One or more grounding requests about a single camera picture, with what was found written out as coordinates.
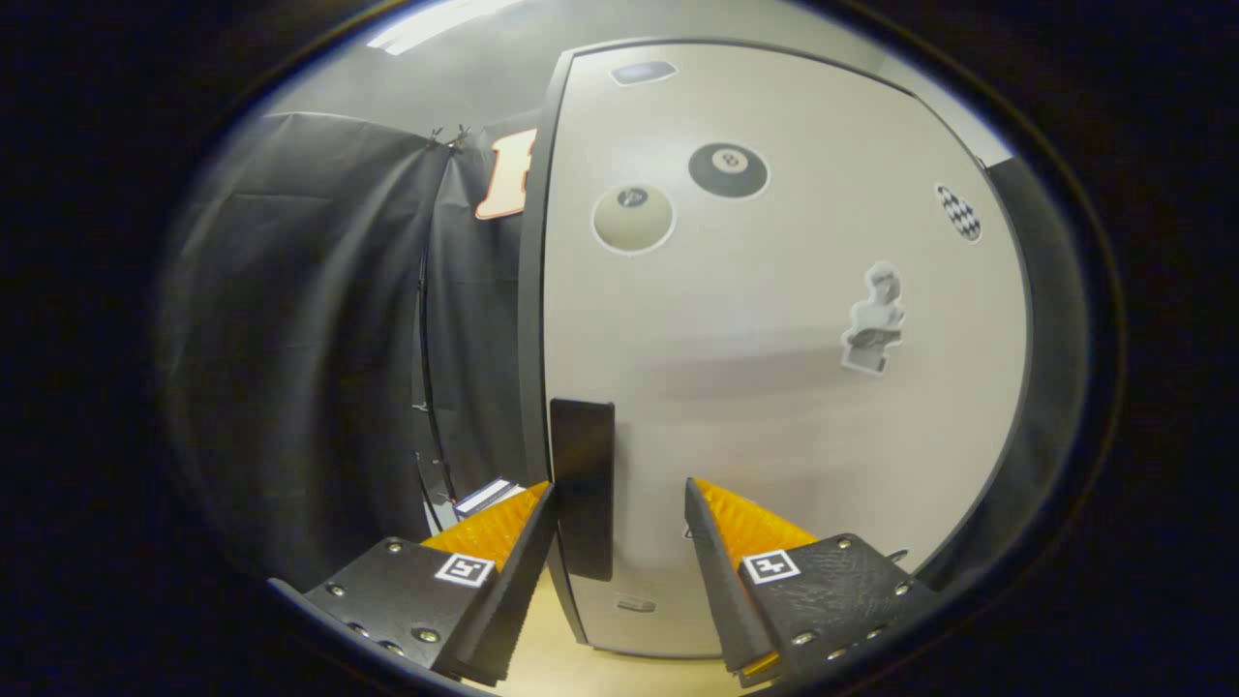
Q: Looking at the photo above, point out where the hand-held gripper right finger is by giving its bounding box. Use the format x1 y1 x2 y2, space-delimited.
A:
684 476 938 688

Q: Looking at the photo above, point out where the black door handle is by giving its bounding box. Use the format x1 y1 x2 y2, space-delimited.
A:
550 398 617 582

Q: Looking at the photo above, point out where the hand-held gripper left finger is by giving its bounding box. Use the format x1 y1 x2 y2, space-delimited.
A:
302 481 559 688

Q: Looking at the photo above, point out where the black backdrop cloth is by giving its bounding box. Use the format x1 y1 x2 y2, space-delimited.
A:
160 111 1095 591

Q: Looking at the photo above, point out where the grey cabinet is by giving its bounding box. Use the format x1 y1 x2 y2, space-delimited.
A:
516 37 1035 664

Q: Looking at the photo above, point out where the black backdrop stand pole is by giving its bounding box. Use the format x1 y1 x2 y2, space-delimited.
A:
411 247 456 509

